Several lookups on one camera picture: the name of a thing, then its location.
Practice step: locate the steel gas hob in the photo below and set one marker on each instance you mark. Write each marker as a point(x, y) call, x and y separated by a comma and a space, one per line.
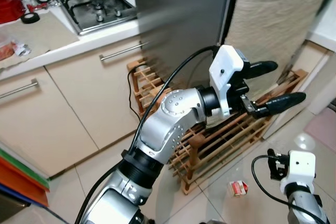
point(100, 11)

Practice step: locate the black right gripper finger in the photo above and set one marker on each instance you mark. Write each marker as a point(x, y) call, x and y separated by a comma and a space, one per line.
point(271, 152)

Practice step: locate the dark grey robot right leg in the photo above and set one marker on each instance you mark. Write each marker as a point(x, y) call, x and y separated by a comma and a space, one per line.
point(216, 222)

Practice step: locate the red kitchen appliance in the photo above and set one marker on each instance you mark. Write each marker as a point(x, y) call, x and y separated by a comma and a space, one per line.
point(10, 6)

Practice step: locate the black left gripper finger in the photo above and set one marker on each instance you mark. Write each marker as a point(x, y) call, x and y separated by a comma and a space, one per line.
point(262, 69)
point(281, 103)

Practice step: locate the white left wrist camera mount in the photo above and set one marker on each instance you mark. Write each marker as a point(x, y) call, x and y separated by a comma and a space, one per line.
point(223, 77)

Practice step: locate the wooden wine rack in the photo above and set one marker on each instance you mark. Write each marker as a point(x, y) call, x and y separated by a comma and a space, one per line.
point(220, 145)

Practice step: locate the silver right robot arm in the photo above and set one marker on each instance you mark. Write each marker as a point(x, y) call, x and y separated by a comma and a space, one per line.
point(304, 208)

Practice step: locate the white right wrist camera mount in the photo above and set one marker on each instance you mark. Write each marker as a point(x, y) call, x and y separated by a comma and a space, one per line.
point(299, 166)

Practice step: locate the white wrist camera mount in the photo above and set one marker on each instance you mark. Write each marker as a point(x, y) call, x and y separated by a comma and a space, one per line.
point(299, 166)
point(223, 77)

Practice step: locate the small red white carton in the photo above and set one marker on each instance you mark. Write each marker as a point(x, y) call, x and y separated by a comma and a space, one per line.
point(238, 188)

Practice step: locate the green cutting board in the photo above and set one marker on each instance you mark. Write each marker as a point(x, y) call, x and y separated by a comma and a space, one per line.
point(26, 169)

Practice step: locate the crumpled foil wrapper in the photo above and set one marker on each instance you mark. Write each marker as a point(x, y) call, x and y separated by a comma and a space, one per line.
point(22, 49)

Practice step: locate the beige counter mat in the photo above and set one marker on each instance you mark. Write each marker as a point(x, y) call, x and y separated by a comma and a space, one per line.
point(42, 40)

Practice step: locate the black tape roll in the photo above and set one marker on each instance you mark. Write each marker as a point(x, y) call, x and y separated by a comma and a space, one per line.
point(23, 18)

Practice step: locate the orange cutting board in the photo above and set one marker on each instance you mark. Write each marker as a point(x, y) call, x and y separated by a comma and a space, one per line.
point(21, 182)

